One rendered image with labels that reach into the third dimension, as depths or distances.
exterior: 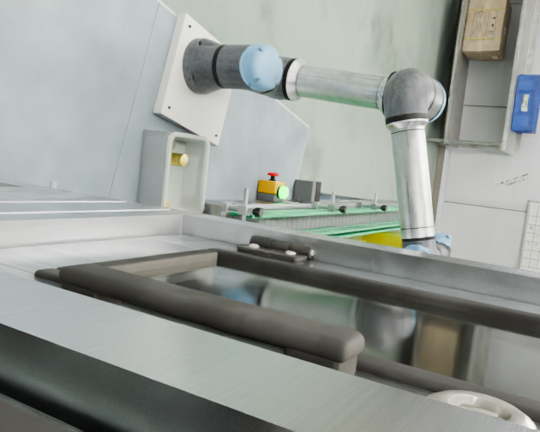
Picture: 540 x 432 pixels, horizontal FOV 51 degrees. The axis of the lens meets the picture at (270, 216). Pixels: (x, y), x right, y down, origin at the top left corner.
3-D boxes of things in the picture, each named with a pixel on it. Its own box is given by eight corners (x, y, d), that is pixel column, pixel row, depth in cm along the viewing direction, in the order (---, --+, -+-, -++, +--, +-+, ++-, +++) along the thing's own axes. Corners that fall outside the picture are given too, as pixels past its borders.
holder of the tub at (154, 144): (134, 234, 150) (157, 239, 146) (143, 129, 147) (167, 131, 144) (176, 231, 165) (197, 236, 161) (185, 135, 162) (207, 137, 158)
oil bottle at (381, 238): (362, 243, 263) (423, 253, 250) (363, 230, 263) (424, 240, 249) (366, 242, 268) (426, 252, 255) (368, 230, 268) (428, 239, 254)
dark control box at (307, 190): (291, 199, 225) (310, 201, 220) (294, 178, 224) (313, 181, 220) (301, 199, 232) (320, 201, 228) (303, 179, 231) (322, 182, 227)
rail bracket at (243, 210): (216, 245, 159) (254, 253, 153) (222, 185, 158) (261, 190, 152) (222, 244, 162) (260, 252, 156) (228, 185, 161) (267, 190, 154)
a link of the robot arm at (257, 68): (218, 39, 148) (262, 39, 142) (245, 50, 160) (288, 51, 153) (213, 86, 150) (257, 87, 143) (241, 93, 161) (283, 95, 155)
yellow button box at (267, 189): (255, 199, 201) (273, 201, 197) (257, 177, 200) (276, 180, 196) (265, 199, 207) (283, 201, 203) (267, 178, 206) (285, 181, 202)
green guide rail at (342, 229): (225, 240, 163) (249, 244, 159) (225, 237, 163) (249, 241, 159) (404, 221, 315) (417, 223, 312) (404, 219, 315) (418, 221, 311)
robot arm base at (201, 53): (188, 29, 153) (218, 28, 148) (219, 49, 166) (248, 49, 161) (177, 84, 152) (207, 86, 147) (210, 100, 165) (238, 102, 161)
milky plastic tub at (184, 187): (136, 214, 149) (162, 219, 145) (144, 129, 147) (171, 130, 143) (178, 213, 164) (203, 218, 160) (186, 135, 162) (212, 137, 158)
